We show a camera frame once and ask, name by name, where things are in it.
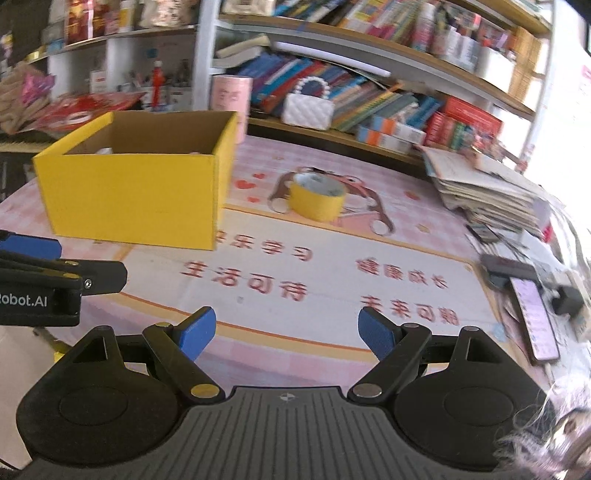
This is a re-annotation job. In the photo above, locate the yellow tape roll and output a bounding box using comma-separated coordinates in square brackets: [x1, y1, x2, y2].
[288, 172, 348, 223]

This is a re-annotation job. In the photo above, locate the pink cartoon desk mat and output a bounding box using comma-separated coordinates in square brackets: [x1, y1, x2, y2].
[0, 135, 514, 388]

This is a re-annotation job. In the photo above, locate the yellow cardboard box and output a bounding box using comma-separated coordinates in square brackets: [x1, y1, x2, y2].
[33, 110, 238, 250]

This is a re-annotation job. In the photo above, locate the small black phone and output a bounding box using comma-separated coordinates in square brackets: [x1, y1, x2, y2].
[467, 223, 500, 245]

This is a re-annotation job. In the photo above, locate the beige crumpled cloth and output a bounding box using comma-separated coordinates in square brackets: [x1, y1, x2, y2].
[0, 61, 49, 136]

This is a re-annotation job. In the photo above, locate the lit white-screen smartphone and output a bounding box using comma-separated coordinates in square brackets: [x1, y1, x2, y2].
[509, 277, 560, 365]

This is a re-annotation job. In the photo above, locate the stack of papers and notebooks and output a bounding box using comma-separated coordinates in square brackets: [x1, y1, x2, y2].
[422, 147, 551, 238]

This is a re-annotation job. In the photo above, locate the black charger plug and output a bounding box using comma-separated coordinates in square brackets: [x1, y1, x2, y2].
[552, 286, 584, 316]

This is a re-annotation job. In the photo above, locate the orange white box lower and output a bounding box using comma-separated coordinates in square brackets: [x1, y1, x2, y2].
[356, 126, 412, 154]

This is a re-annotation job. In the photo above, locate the orange white box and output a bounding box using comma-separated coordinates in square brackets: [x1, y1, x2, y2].
[370, 115, 426, 145]
[356, 126, 412, 154]

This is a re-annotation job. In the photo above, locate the orange white box upper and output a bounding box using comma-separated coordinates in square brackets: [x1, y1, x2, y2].
[370, 115, 426, 145]

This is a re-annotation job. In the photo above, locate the red dictionary book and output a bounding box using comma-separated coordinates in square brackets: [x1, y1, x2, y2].
[443, 96, 503, 137]

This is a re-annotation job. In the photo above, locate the white quilted pearl handbag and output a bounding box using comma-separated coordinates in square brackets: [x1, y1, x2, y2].
[280, 76, 335, 131]

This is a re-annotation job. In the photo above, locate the pink cylindrical cup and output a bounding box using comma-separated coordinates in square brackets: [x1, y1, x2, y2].
[211, 75, 252, 144]

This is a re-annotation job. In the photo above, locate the white wooden bookshelf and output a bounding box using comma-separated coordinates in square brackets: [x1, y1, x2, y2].
[46, 1, 545, 164]

